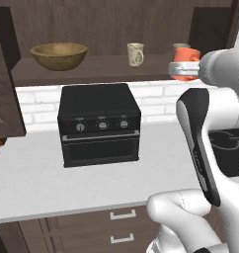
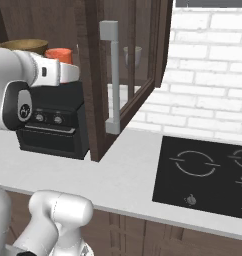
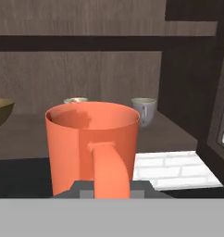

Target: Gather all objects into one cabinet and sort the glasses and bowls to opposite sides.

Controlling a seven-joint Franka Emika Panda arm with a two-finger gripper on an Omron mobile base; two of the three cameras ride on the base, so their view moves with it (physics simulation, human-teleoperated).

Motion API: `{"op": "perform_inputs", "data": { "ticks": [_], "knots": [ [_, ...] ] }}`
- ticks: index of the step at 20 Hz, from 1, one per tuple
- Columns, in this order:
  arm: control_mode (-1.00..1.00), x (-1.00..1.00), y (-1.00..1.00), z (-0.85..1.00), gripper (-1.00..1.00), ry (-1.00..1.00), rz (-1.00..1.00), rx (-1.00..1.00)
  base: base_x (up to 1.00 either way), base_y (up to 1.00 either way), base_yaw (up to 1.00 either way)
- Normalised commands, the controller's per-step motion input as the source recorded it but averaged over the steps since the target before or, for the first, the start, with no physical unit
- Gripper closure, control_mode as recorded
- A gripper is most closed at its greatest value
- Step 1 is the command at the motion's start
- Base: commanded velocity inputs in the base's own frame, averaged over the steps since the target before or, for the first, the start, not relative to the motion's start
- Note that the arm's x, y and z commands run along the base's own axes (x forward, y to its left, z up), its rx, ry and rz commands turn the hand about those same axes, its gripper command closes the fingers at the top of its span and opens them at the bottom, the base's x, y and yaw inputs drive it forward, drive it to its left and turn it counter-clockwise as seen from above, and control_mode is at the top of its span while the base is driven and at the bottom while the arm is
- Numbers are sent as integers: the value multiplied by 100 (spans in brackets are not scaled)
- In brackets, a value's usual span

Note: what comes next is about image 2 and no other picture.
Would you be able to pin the clear stemmed glass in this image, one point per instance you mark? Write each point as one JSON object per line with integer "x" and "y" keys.
{"x": 138, "y": 55}

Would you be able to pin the black toaster oven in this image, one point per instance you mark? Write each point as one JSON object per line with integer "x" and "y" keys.
{"x": 59, "y": 133}

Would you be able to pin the black hob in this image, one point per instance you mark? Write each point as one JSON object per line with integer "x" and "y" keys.
{"x": 206, "y": 176}

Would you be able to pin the grey range hood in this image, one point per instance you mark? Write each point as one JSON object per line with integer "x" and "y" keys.
{"x": 211, "y": 3}

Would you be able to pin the dark wood glass cabinet door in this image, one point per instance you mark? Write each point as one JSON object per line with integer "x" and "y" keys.
{"x": 93, "y": 100}

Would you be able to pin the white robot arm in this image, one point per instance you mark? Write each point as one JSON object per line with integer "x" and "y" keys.
{"x": 6, "y": 73}

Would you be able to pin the dark wood wall cabinet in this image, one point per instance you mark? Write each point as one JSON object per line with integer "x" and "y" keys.
{"x": 36, "y": 20}

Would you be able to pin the brown base cabinets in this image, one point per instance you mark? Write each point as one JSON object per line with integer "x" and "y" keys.
{"x": 166, "y": 240}

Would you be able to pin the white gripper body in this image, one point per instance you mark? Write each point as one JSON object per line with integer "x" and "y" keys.
{"x": 69, "y": 73}

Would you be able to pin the brown wooden bowl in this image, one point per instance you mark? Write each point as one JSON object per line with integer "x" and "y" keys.
{"x": 23, "y": 45}

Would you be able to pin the orange bowl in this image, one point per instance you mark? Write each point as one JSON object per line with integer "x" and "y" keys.
{"x": 59, "y": 55}

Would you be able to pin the grey hob knob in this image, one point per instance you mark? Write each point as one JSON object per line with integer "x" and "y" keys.
{"x": 190, "y": 199}

